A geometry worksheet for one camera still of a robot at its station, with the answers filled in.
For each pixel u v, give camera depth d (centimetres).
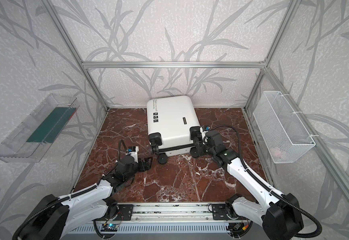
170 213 75
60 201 44
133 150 77
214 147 60
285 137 61
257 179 46
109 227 71
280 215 38
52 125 63
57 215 41
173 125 83
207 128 71
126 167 66
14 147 59
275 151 72
